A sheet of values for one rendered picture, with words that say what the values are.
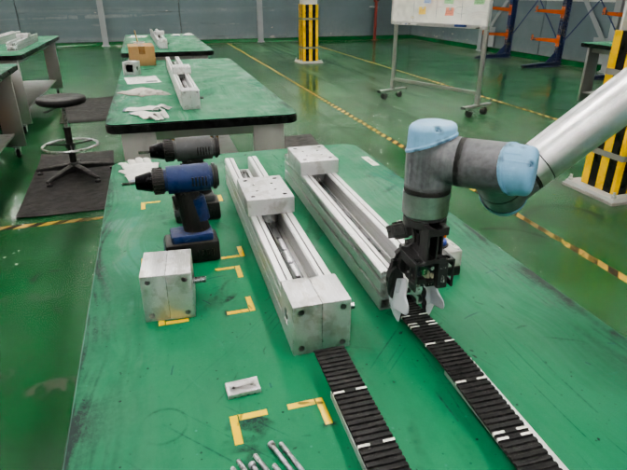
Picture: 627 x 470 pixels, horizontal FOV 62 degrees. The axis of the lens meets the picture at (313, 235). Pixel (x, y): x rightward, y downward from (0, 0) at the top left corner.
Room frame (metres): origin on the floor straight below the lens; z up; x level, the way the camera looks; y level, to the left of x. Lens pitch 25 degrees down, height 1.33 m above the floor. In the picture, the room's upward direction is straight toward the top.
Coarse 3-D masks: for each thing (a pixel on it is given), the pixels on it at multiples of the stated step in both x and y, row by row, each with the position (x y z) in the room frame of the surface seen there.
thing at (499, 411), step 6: (486, 408) 0.55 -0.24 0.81; (492, 408) 0.55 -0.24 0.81; (498, 408) 0.55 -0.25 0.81; (504, 408) 0.55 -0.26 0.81; (510, 408) 0.55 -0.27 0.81; (480, 414) 0.54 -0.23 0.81; (486, 414) 0.54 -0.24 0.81; (492, 414) 0.54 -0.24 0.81; (498, 414) 0.54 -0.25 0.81; (504, 414) 0.54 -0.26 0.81; (510, 414) 0.54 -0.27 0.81; (486, 420) 0.53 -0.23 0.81
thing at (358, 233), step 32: (288, 160) 1.56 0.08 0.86; (320, 192) 1.26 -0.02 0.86; (352, 192) 1.26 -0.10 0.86; (320, 224) 1.22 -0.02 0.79; (352, 224) 1.06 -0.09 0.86; (384, 224) 1.06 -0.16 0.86; (352, 256) 1.01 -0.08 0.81; (384, 256) 0.96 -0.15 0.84; (384, 288) 0.85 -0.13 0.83; (416, 288) 0.86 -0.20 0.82
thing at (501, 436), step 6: (522, 426) 0.51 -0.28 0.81; (492, 432) 0.51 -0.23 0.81; (498, 432) 0.51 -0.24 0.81; (504, 432) 0.51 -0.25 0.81; (510, 432) 0.51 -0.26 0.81; (516, 432) 0.51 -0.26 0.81; (522, 432) 0.51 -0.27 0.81; (528, 432) 0.50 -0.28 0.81; (498, 438) 0.49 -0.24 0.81; (504, 438) 0.49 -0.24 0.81; (510, 438) 0.49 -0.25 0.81; (516, 438) 0.50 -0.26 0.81; (522, 438) 0.50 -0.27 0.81; (498, 444) 0.49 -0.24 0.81
